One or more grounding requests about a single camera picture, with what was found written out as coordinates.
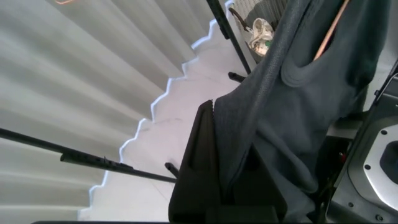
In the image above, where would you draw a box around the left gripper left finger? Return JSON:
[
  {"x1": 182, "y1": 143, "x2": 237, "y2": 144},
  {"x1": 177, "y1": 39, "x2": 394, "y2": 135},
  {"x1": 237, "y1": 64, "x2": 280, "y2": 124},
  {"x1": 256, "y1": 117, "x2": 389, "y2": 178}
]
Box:
[{"x1": 168, "y1": 99, "x2": 222, "y2": 223}]

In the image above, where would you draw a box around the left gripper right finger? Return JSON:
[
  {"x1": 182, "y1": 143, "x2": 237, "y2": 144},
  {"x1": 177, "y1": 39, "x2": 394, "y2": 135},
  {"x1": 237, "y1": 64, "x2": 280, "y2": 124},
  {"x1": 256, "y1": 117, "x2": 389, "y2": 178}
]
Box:
[{"x1": 222, "y1": 146, "x2": 287, "y2": 223}]

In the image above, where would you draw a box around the dark grey T-shirt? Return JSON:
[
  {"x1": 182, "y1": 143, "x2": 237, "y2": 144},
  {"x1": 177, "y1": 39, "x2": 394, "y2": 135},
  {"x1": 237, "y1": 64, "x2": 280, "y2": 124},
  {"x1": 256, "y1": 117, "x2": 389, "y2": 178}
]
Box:
[{"x1": 213, "y1": 0, "x2": 393, "y2": 223}]

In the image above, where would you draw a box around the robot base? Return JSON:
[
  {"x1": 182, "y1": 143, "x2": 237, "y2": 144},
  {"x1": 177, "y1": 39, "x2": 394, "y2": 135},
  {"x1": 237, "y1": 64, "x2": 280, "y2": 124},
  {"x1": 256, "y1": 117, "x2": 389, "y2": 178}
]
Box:
[{"x1": 317, "y1": 58, "x2": 398, "y2": 224}]

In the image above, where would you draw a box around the black clothes rack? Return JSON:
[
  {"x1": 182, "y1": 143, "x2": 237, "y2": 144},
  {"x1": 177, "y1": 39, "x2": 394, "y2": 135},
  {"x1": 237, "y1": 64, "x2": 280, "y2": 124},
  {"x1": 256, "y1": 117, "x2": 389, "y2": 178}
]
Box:
[{"x1": 0, "y1": 0, "x2": 252, "y2": 185}]

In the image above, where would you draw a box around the white laundry basket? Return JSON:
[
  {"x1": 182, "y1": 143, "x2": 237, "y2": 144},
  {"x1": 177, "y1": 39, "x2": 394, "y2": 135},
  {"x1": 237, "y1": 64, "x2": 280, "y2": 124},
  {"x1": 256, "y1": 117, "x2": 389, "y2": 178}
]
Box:
[{"x1": 228, "y1": 0, "x2": 289, "y2": 65}]

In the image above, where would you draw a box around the white curtain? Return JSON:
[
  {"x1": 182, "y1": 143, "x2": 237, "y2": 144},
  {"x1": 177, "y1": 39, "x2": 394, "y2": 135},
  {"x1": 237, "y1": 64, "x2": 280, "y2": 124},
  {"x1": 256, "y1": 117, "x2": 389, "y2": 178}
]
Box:
[{"x1": 0, "y1": 0, "x2": 234, "y2": 224}]

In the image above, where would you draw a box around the cream printed garment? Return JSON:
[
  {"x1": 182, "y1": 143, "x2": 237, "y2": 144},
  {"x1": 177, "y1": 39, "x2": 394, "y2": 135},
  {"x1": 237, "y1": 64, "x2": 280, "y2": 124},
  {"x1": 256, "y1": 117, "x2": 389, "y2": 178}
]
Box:
[{"x1": 247, "y1": 17, "x2": 275, "y2": 57}]

